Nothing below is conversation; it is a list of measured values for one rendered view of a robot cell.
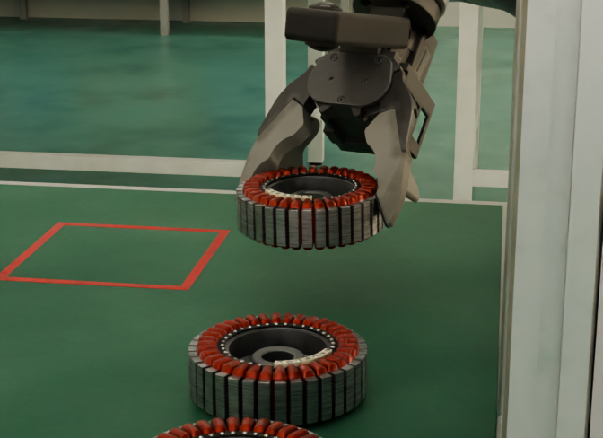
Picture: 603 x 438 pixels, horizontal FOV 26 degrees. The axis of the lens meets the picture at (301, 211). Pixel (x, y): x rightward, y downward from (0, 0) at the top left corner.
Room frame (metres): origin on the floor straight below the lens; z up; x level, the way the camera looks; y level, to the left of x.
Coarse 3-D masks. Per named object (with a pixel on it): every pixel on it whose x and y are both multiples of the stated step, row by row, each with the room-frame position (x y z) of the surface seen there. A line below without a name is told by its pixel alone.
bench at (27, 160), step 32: (320, 0) 4.28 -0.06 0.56; (320, 128) 4.28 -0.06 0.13; (0, 160) 3.64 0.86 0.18; (32, 160) 3.62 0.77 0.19; (64, 160) 3.61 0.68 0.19; (96, 160) 3.60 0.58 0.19; (128, 160) 3.58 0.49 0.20; (160, 160) 3.57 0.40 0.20; (192, 160) 3.57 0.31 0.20; (224, 160) 3.57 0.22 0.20; (320, 160) 4.28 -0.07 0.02
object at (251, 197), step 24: (288, 168) 0.99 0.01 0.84; (312, 168) 0.99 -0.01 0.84; (336, 168) 0.99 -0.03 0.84; (240, 192) 0.94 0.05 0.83; (264, 192) 0.93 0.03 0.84; (288, 192) 0.97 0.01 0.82; (312, 192) 0.96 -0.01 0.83; (336, 192) 0.97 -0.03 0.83; (360, 192) 0.92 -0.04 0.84; (240, 216) 0.93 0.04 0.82; (264, 216) 0.91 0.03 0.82; (288, 216) 0.90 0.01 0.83; (312, 216) 0.90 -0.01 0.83; (336, 216) 0.90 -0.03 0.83; (360, 216) 0.90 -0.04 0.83; (264, 240) 0.91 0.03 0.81; (288, 240) 0.90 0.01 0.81; (312, 240) 0.90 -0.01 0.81; (336, 240) 0.90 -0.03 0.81; (360, 240) 0.90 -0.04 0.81
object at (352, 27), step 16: (288, 16) 0.96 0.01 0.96; (304, 16) 0.96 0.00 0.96; (320, 16) 0.95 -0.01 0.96; (336, 16) 0.94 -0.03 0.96; (352, 16) 0.96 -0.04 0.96; (368, 16) 0.98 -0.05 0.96; (384, 16) 1.00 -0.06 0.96; (288, 32) 0.96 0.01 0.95; (304, 32) 0.95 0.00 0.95; (320, 32) 0.95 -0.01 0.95; (336, 32) 0.94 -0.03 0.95; (352, 32) 0.96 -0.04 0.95; (368, 32) 0.98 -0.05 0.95; (384, 32) 1.00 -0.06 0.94; (400, 32) 1.02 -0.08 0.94; (320, 48) 0.96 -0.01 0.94; (400, 48) 1.03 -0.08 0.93
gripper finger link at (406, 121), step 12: (396, 84) 0.98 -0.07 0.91; (384, 96) 0.98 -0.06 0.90; (396, 96) 0.97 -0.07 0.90; (408, 96) 0.97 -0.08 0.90; (384, 108) 0.97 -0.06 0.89; (396, 108) 0.97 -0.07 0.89; (408, 108) 0.96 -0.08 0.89; (408, 120) 0.95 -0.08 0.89; (408, 132) 0.95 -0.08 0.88; (408, 144) 0.94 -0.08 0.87
